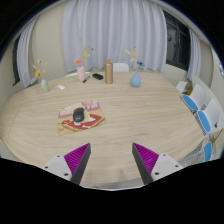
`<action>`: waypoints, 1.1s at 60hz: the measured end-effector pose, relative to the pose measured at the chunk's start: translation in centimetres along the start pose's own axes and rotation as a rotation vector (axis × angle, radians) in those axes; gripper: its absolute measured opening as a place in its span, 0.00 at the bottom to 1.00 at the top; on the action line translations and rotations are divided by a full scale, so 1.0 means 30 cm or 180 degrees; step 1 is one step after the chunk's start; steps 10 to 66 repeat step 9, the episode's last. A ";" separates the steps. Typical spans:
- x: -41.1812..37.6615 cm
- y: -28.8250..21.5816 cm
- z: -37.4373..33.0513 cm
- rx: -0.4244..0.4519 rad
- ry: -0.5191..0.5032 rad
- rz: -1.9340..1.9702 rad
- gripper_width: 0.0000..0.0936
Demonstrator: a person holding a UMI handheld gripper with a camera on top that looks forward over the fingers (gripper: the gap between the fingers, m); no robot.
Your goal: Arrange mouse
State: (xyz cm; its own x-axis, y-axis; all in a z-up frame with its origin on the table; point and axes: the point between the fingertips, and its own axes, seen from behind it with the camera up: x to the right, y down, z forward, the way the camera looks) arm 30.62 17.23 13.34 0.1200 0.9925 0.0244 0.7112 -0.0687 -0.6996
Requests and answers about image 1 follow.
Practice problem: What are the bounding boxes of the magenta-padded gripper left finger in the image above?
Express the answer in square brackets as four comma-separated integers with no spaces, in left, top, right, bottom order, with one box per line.
[42,142,92,186]

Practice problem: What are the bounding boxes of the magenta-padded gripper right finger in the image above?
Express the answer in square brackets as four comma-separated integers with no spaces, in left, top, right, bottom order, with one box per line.
[131,142,184,186]

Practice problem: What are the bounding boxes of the black computer mouse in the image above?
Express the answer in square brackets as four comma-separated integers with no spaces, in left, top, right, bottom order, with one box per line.
[72,106,87,124]

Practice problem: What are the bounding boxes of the cartoon dog print mouse pad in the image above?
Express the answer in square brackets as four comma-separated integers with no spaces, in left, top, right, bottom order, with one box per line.
[56,98,107,137]

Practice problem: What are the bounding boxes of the white and blue chairs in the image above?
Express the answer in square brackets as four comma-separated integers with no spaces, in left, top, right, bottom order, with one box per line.
[175,79,224,164]

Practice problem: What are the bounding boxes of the blue vase with flowers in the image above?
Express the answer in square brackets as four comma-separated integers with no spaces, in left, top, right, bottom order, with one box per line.
[124,45,146,89]

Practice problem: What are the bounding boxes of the green vase with yellow flowers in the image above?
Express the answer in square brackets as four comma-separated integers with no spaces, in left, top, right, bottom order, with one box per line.
[32,59,51,93]

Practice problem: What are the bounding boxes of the pink vase with flowers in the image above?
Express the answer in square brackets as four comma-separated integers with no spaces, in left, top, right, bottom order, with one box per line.
[73,44,94,83]

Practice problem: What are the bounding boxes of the small black box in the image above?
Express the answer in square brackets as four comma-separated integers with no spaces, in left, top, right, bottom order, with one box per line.
[92,72,104,81]

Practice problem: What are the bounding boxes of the bronze metal drink bottle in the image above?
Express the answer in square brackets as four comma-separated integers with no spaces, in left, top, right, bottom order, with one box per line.
[104,58,114,85]

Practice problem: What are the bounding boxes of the white chair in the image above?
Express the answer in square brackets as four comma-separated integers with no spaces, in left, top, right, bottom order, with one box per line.
[112,62,130,73]

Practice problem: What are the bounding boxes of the narrow white curtain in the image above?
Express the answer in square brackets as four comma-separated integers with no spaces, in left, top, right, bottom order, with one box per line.
[16,16,39,89]
[186,28,202,81]

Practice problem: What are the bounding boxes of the dark window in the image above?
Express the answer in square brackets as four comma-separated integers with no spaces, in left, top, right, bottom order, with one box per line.
[12,36,22,87]
[163,9,192,72]

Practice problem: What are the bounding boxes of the wide white curtain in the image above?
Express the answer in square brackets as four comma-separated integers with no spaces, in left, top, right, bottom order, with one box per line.
[61,0,168,74]

